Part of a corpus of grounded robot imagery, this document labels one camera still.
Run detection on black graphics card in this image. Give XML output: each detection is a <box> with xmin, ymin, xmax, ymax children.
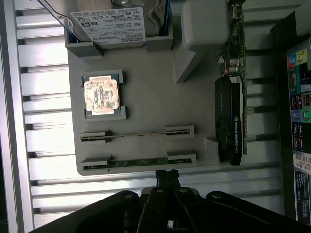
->
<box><xmin>214</xmin><ymin>0</ymin><xmax>250</xmax><ymax>166</ymax></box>

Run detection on CPU chip with silver lid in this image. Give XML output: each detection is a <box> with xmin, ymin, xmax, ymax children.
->
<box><xmin>81</xmin><ymin>72</ymin><xmax>122</xmax><ymax>116</ymax></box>

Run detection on black open PC case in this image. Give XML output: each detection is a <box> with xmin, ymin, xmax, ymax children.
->
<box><xmin>269</xmin><ymin>0</ymin><xmax>311</xmax><ymax>222</ymax></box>

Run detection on grey plastic parts rack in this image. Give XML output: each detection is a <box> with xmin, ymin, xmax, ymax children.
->
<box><xmin>64</xmin><ymin>0</ymin><xmax>231</xmax><ymax>176</ymax></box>

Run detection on silver hard disk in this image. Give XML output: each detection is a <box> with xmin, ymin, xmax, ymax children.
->
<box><xmin>38</xmin><ymin>0</ymin><xmax>171</xmax><ymax>45</ymax></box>

